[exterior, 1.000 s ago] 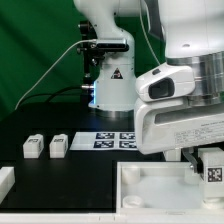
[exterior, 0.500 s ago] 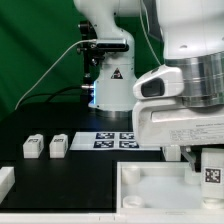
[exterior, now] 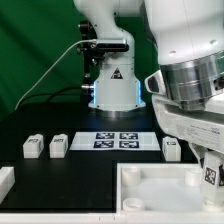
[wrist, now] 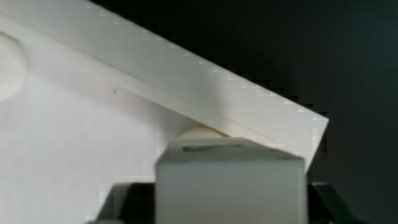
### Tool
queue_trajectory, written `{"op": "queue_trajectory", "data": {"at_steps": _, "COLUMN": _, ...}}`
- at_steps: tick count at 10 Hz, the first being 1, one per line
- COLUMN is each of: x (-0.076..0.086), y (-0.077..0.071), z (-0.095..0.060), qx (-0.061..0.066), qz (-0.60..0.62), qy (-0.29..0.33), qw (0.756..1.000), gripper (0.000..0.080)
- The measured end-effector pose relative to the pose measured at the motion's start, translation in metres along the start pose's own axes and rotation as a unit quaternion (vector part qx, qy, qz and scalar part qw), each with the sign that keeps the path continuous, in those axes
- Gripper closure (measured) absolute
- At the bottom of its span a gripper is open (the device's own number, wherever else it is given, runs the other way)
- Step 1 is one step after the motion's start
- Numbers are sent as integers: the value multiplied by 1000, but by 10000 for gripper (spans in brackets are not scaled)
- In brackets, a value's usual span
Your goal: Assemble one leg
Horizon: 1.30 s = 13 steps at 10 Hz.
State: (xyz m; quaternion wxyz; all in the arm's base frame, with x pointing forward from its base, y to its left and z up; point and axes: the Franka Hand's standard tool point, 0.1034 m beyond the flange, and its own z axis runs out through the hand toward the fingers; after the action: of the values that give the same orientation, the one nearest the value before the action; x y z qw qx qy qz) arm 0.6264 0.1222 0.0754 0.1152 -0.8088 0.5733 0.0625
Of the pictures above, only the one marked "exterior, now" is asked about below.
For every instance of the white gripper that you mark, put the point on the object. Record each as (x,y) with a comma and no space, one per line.
(202,129)

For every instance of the white square tabletop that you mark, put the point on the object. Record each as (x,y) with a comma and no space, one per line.
(162,194)

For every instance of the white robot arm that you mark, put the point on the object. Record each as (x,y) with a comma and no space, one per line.
(188,89)

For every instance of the white sheet with tags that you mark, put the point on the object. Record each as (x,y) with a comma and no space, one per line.
(139,141)

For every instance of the white obstacle bar left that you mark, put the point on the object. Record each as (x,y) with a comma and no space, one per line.
(7,180)

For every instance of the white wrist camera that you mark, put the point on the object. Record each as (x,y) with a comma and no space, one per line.
(155,84)

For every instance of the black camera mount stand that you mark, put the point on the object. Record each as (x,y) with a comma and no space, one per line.
(94,50)

